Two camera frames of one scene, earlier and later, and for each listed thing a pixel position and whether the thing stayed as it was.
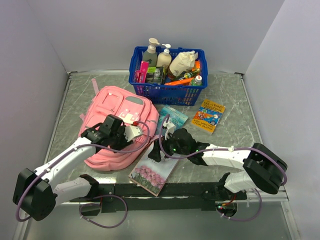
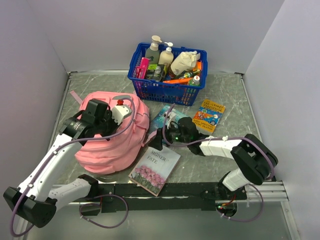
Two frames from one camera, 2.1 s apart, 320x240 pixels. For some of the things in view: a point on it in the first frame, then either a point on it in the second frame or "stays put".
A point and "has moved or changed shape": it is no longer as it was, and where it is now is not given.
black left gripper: x=124 y=141 → x=115 y=126
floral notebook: x=152 y=176 stays put
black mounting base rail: x=177 y=196 stays put
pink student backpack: x=136 y=109 has moved or changed shape
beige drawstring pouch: x=183 y=62 stays put
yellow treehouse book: x=208 y=116 stays put
